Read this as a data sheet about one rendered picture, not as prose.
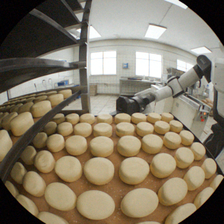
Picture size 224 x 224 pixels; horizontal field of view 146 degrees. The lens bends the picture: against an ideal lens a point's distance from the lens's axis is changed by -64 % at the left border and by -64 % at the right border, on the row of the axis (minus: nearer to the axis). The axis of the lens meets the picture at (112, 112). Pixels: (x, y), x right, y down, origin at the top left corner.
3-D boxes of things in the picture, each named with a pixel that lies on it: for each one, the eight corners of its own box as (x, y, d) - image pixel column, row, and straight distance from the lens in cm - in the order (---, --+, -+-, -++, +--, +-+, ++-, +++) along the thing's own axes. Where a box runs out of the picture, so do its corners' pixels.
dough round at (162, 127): (171, 132, 30) (173, 127, 29) (159, 136, 27) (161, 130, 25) (162, 124, 33) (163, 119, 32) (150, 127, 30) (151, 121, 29)
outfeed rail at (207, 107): (165, 86, 306) (165, 84, 306) (166, 86, 307) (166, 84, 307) (210, 112, 143) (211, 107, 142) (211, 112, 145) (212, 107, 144)
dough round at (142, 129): (155, 132, 28) (157, 127, 27) (144, 140, 24) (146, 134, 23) (143, 125, 30) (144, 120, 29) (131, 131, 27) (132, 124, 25)
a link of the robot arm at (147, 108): (126, 100, 49) (136, 96, 59) (134, 119, 50) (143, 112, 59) (143, 91, 43) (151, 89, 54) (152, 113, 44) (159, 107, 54)
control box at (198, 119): (195, 120, 130) (198, 109, 126) (205, 120, 147) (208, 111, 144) (196, 121, 128) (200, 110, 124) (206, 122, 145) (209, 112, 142)
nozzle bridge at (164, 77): (160, 90, 200) (161, 74, 199) (186, 94, 234) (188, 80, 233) (165, 93, 170) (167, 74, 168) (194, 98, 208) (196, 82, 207)
